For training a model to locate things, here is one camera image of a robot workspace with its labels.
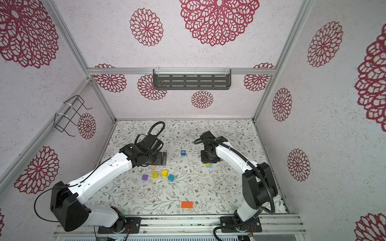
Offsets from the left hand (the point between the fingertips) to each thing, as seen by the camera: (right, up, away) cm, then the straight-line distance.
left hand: (157, 161), depth 81 cm
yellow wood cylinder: (+28, -4, +9) cm, 30 cm away
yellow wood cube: (+2, -9, +9) cm, 13 cm away
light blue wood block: (+30, -6, +14) cm, 34 cm away
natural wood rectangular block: (-5, -6, +12) cm, 14 cm away
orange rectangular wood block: (+16, -23, -1) cm, 28 cm away
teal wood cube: (+6, -11, +9) cm, 16 cm away
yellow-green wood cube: (-3, -10, +8) cm, 13 cm away
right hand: (+27, 0, +7) cm, 28 cm away
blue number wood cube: (+13, +2, +19) cm, 23 cm away
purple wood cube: (-10, -11, +9) cm, 17 cm away
